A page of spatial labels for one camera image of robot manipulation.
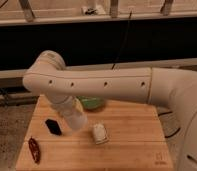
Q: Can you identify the black eraser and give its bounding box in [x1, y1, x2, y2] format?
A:
[45, 119, 62, 135]

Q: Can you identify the dark red chili pepper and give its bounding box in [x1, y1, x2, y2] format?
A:
[28, 138, 41, 164]

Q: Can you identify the green bowl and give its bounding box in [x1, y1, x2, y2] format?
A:
[78, 96, 105, 110]

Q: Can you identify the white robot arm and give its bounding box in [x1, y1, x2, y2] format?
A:
[23, 50, 197, 171]

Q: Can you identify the wooden cutting board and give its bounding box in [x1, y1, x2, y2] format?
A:
[16, 96, 173, 171]

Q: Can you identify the white wrapped packet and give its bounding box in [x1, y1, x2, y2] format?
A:
[92, 123, 108, 144]

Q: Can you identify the black floor cable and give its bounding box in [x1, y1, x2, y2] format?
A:
[157, 109, 181, 139]

